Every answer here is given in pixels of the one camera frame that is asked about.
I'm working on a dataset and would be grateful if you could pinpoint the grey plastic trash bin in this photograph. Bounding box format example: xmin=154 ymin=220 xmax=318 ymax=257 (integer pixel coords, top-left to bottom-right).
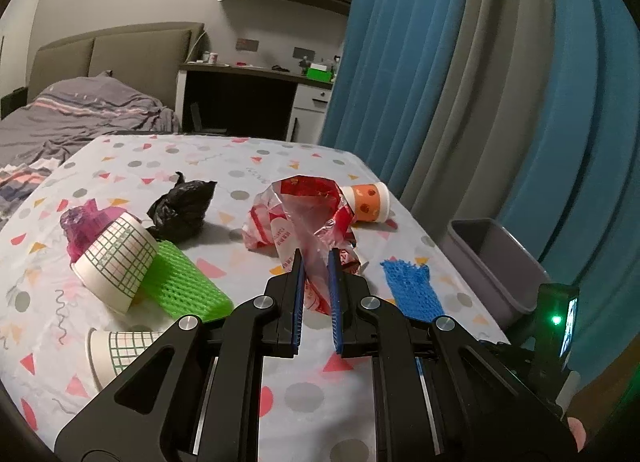
xmin=446 ymin=218 xmax=551 ymax=330

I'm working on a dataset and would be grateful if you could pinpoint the dark bedside box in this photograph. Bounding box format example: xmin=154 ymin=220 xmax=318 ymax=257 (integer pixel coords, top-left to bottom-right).
xmin=0 ymin=87 xmax=26 ymax=119

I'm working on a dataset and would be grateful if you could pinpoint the printed confetti tablecloth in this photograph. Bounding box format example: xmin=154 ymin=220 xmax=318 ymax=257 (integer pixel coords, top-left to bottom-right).
xmin=0 ymin=134 xmax=511 ymax=462

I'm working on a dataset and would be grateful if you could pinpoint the red and white plastic bag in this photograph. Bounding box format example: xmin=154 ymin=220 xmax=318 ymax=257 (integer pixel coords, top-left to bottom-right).
xmin=242 ymin=176 xmax=368 ymax=315

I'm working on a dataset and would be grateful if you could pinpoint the dark top white desk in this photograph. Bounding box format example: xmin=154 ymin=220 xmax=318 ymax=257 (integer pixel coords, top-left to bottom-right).
xmin=176 ymin=61 xmax=335 ymax=143

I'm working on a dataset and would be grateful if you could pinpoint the crumpled black plastic bag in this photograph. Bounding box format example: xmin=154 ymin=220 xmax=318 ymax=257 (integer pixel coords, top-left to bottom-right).
xmin=146 ymin=172 xmax=218 ymax=242

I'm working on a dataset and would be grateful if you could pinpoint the grey padded headboard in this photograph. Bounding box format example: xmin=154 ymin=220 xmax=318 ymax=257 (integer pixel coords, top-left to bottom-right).
xmin=30 ymin=22 xmax=206 ymax=108

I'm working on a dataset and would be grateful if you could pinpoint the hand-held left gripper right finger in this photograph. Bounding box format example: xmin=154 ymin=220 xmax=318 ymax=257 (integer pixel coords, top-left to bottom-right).
xmin=327 ymin=248 xmax=581 ymax=462

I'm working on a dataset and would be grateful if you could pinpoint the green foam net sleeve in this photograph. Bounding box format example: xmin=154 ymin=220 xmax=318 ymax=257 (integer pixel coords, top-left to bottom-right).
xmin=140 ymin=240 xmax=235 ymax=319

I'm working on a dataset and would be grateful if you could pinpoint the blue foam net sleeve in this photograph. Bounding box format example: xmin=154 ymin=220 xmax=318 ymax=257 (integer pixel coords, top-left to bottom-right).
xmin=380 ymin=258 xmax=446 ymax=321

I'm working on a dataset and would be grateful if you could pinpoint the orange apple print paper cup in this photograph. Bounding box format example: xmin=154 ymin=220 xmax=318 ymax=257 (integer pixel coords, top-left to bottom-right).
xmin=340 ymin=182 xmax=391 ymax=224

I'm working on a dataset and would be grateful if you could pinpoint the bed with grey bedding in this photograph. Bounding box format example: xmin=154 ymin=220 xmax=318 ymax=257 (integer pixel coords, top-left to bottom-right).
xmin=0 ymin=71 xmax=181 ymax=223

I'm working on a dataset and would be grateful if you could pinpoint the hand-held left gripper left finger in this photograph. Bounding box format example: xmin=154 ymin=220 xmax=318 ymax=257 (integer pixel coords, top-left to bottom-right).
xmin=54 ymin=248 xmax=306 ymax=462

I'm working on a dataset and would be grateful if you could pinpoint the magenta plastic bag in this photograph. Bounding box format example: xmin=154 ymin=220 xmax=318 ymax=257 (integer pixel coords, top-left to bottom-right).
xmin=60 ymin=199 xmax=123 ymax=263

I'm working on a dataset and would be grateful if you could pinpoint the person's right hand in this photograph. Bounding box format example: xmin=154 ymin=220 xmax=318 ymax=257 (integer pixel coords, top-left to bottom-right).
xmin=567 ymin=417 xmax=587 ymax=453

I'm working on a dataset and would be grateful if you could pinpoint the green grid paper cup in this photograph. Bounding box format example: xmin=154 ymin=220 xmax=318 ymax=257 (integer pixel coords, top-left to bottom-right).
xmin=87 ymin=328 xmax=166 ymax=391
xmin=70 ymin=216 xmax=160 ymax=314

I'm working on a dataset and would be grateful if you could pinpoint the blue and grey curtain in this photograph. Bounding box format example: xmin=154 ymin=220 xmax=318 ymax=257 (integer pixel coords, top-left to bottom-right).
xmin=320 ymin=0 xmax=640 ymax=393

